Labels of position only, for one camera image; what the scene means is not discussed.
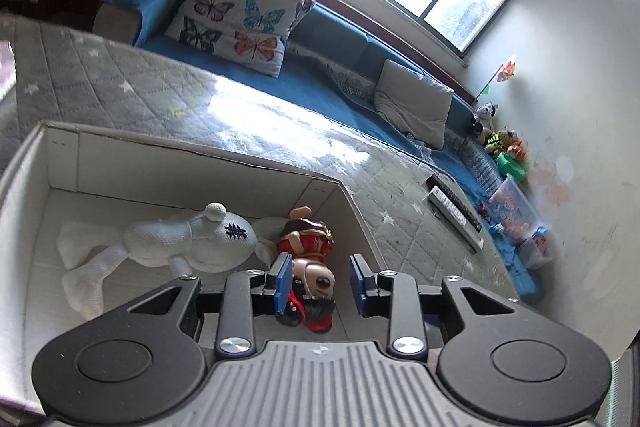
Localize red-dressed doll figurine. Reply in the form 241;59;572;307
272;206;337;334

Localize blue sofa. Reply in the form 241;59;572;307
92;0;547;306

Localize orange and yellow plush toys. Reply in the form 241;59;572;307
477;129;526;158

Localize long white box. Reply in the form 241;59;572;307
428;186;484;254

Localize grey cushion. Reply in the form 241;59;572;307
373;59;455;150

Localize black and white cow plush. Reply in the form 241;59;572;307
469;102;497;136

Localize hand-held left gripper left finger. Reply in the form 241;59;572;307
127;254;294;360

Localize colourful pinwheel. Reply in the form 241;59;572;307
477;55;519;100

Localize small clear plastic box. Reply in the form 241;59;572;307
517;227;557;271

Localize green toy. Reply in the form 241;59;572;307
495;152;528;180

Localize white plush toy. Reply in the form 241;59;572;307
56;203;282;314

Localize black remote control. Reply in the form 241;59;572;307
429;173;484;232

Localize grey quilted desktop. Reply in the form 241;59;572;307
0;14;521;303

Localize white cardboard box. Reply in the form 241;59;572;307
0;121;397;414

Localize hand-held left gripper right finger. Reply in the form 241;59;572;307
349;253;522;359

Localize clear plastic toy bin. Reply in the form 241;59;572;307
486;174;549;249

